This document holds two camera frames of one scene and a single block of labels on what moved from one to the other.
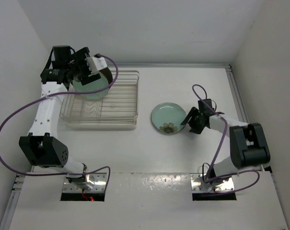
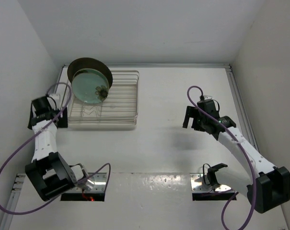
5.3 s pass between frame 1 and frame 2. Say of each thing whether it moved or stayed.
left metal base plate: stayed
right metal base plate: stayed
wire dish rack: stayed
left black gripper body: moved
